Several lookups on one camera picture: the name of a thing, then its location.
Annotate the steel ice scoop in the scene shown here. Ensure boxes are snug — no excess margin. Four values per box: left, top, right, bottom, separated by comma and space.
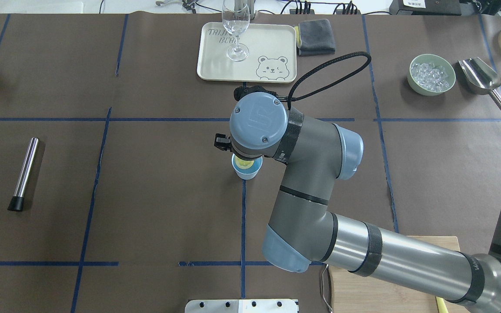
458, 57, 501, 111

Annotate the green bowl of ice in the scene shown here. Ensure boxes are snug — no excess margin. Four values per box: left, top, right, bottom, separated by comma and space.
407, 54, 457, 97

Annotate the clear wine glass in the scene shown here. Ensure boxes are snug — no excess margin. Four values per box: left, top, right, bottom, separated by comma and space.
221, 0, 251, 62

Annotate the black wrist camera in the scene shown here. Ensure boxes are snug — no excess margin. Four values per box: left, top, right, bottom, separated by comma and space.
233, 85, 287, 102

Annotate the dark grey folded cloth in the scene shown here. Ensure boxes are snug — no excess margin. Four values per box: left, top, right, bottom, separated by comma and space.
297, 19, 336, 56

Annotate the lemon half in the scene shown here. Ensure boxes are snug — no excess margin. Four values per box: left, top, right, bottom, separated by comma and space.
234, 155, 255, 170

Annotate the steel muddler with black tip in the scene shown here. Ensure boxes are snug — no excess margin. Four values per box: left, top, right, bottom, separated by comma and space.
7, 137, 40, 212

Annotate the light blue plastic cup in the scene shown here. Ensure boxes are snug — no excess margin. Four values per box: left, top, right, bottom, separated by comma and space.
231, 154, 263, 180

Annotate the wooden cutting board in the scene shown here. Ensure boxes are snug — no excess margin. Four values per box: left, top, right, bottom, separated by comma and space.
328, 236, 470, 313

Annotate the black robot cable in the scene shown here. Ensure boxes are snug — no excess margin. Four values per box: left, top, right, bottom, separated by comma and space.
286, 51, 372, 104

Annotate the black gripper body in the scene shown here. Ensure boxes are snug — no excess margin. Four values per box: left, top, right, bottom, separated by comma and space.
214, 133, 233, 152

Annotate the yellow plastic knife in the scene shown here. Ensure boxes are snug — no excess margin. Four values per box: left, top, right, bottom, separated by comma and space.
435, 297, 449, 313

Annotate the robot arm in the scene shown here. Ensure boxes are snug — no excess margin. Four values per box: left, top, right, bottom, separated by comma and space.
296, 91, 501, 254

